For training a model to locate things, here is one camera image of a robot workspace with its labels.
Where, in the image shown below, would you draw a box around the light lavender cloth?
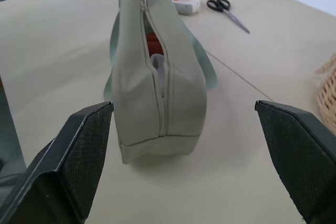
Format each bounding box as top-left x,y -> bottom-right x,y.
150,53 -> 169,88

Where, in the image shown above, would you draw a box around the white glue gun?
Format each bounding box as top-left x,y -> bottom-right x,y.
172,0 -> 201,16

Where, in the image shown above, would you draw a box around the woven wicker basket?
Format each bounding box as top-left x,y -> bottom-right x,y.
314,53 -> 336,138

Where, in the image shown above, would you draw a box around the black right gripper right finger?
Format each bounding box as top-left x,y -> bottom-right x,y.
254,100 -> 336,224

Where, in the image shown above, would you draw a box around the black handled scissors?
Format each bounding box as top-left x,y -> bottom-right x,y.
206,0 -> 250,34

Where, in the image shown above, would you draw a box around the dark red cloth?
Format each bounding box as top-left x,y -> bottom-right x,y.
145,33 -> 165,56

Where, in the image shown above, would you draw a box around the grey-green zipper pouch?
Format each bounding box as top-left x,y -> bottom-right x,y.
103,0 -> 218,166

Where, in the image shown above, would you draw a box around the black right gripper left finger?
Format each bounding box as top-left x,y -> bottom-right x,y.
0,101 -> 114,224

